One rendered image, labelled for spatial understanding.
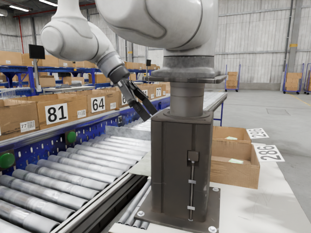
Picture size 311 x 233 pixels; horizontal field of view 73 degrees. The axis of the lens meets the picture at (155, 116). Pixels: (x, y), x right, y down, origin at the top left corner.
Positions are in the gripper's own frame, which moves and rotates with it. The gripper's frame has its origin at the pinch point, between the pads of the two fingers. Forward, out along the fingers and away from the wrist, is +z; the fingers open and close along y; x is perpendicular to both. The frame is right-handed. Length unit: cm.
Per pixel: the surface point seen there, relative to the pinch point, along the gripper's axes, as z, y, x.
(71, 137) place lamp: -19, 38, 59
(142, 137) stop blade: 9, 63, 32
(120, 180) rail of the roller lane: 14.9, 5.7, 31.3
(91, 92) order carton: -51, 106, 60
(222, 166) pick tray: 35.5, 8.4, -8.0
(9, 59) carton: -331, 391, 304
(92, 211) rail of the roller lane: 14.2, -15.3, 34.1
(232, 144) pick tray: 40, 35, -16
